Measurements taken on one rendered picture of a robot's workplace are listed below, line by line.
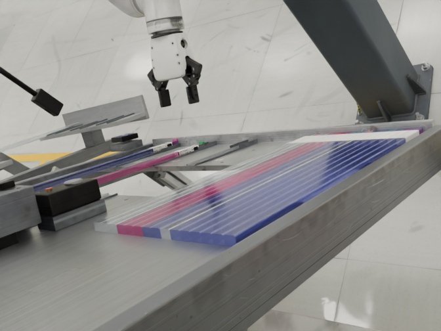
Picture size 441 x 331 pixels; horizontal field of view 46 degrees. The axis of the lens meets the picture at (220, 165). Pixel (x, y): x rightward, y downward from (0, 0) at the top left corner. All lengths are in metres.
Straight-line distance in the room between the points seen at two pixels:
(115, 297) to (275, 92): 1.85
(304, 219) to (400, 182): 0.24
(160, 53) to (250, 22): 1.44
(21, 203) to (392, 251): 1.21
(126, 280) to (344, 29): 1.19
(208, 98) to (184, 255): 2.00
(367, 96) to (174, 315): 1.47
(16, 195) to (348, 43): 1.13
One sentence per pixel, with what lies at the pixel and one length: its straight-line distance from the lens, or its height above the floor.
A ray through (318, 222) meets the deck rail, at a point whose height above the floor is 1.03.
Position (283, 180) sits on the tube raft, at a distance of 0.64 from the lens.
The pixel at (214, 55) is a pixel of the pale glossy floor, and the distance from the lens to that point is 2.63.
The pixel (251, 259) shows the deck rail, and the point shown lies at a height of 1.11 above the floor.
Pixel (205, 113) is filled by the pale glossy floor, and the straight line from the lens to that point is 2.40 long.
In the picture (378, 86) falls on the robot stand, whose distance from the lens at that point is 1.72.
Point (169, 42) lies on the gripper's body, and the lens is 1.19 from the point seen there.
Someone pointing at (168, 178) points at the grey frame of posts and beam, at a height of 0.62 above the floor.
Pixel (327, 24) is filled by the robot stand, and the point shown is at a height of 0.50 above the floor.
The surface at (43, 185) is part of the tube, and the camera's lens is 0.99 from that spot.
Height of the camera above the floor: 1.45
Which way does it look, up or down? 42 degrees down
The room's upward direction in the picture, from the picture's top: 51 degrees counter-clockwise
